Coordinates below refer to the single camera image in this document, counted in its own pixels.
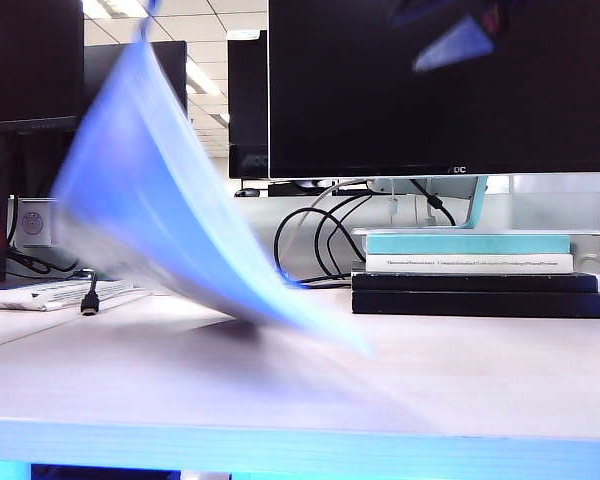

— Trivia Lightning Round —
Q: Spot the folded newspaper stack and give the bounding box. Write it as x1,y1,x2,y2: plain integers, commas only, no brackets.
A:
0,278,146,313

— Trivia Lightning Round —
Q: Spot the white monitor cable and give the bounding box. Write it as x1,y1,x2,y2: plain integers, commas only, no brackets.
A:
278,179,369,275

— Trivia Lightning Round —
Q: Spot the narrow black monitor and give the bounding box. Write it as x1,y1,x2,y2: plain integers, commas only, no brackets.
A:
226,28,270,180

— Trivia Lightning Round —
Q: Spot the transparent file bag blue zipper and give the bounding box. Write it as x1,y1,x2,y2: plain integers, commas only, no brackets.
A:
49,0,376,359

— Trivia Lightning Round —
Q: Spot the black cable with ferrite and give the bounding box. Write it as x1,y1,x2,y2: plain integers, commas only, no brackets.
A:
408,178,456,228

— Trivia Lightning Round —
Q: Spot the teal book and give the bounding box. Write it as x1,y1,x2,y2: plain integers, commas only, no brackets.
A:
364,233,572,255

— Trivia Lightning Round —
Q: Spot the purple and white name plate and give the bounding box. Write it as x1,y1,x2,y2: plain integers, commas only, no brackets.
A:
17,198,57,247

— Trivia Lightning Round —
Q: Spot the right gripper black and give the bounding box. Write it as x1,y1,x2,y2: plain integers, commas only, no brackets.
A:
389,0,519,73

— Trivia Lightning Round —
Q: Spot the large black AOC monitor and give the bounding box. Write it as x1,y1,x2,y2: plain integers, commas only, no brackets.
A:
267,0,600,180

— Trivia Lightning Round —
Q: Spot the black monitor with button row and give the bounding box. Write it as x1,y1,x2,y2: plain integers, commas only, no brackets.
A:
0,0,85,135

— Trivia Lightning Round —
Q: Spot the white book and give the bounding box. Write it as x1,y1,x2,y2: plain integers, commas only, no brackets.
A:
365,253,575,275

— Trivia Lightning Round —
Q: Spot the black monitor rear side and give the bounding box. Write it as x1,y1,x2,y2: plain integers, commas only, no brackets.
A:
83,40,189,121

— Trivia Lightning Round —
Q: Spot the black cable under name plate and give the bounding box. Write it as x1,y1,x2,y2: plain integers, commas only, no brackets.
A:
4,247,81,275

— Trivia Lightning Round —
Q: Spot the black looped cable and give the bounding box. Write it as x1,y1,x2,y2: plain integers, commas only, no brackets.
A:
273,192,374,290

